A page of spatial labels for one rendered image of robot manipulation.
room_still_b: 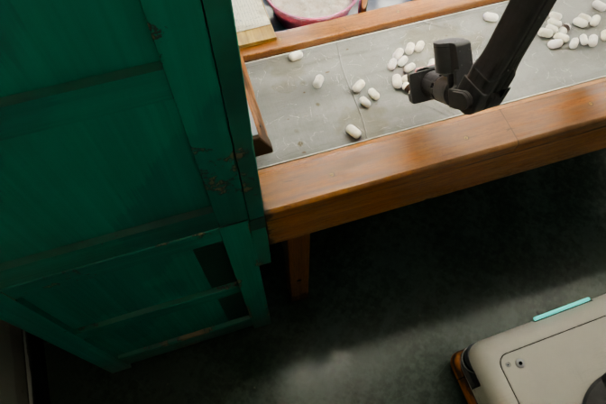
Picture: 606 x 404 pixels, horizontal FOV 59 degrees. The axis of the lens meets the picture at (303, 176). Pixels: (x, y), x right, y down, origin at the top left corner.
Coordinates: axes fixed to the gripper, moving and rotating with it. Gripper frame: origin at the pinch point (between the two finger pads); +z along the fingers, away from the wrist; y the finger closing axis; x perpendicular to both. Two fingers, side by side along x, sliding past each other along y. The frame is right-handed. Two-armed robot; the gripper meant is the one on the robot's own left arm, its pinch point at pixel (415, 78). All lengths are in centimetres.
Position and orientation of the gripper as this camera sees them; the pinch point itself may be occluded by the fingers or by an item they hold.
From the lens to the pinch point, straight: 125.3
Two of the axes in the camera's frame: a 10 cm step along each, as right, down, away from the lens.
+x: 1.9, 9.1, 3.6
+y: -9.6, 2.6, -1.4
